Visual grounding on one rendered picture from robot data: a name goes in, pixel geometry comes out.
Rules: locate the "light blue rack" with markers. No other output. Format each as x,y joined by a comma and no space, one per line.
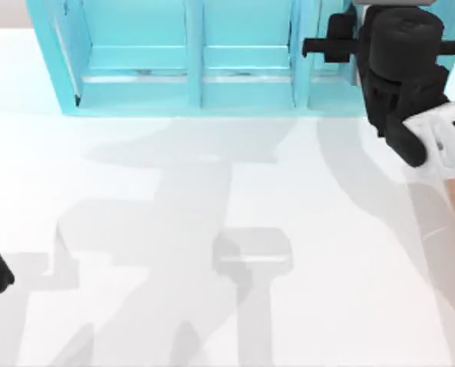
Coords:
147,57

